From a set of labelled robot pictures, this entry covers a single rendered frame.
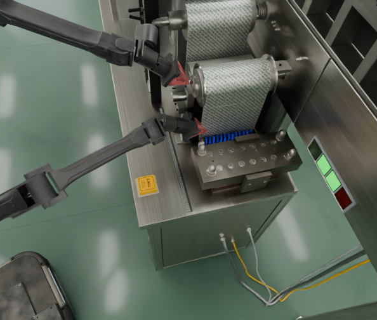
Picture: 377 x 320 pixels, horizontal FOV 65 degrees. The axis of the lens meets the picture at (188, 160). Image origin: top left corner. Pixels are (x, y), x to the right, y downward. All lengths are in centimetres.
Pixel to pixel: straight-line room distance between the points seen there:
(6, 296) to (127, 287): 64
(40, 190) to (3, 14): 48
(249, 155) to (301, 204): 125
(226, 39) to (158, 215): 71
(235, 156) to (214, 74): 33
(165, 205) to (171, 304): 93
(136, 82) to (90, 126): 111
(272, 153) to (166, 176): 43
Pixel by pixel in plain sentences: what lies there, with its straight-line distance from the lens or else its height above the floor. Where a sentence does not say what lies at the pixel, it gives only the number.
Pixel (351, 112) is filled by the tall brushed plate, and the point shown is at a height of 139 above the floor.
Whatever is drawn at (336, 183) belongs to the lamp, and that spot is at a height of 119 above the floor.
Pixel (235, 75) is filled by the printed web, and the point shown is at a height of 130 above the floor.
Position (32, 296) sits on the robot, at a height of 24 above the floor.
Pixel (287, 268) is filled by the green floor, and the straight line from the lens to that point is 216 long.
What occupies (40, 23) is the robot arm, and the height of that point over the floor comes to 147.
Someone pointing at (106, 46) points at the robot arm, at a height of 143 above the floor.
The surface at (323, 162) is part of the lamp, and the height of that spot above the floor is 119.
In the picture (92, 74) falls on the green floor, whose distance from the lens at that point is 304.
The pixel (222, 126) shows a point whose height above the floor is 108.
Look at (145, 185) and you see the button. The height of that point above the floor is 92.
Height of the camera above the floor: 198
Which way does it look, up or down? 58 degrees down
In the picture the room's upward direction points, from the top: 6 degrees clockwise
